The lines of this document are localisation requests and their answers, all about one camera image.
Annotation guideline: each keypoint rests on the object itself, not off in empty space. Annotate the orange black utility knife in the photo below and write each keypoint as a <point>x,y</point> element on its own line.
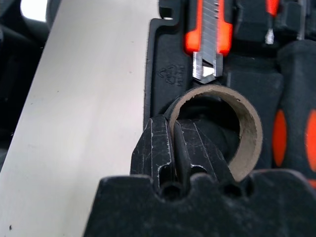
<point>209,32</point>

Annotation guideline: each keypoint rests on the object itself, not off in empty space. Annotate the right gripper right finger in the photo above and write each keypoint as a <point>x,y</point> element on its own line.
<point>197,150</point>

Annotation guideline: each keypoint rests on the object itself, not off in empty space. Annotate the brown core tape roll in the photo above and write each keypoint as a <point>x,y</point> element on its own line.
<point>249,123</point>

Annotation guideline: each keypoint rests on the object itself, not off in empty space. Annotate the black tool case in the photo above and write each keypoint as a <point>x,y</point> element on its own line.
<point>251,79</point>

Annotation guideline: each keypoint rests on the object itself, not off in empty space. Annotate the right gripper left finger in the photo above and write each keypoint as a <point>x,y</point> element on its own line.
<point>153,150</point>

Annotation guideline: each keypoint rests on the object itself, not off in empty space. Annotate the slim orange screwdriver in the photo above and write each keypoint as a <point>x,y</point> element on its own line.
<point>271,10</point>

